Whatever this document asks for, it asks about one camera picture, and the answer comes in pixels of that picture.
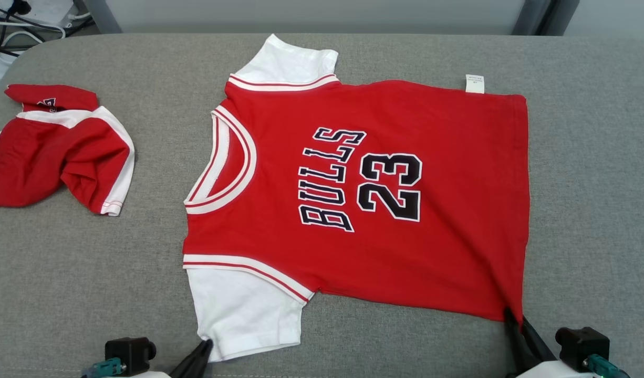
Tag white power strip with adapter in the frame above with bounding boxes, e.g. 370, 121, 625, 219
2, 0, 76, 28

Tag camera teal connector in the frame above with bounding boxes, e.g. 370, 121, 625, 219
582, 354, 631, 378
80, 357, 126, 378

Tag grey partition post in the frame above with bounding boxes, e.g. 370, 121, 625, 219
511, 0, 554, 36
82, 0, 124, 35
537, 0, 581, 36

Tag left camera teal connector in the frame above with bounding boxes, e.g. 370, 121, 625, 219
80, 357, 126, 378

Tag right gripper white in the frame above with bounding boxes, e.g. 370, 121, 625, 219
503, 307, 596, 378

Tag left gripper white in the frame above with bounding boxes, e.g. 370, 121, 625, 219
123, 339, 214, 378

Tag right camera teal connector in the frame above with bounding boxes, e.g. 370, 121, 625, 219
582, 354, 631, 378

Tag red shorts with white stripe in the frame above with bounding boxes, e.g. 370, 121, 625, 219
0, 84, 136, 217

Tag black floor cable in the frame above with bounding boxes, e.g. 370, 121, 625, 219
0, 26, 94, 56

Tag looped white cable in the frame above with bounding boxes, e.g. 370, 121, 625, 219
0, 30, 44, 64

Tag arched white cable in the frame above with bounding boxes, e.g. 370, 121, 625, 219
0, 15, 65, 40

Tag red Bulls 23 jersey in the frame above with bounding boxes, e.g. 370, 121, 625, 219
183, 34, 531, 363

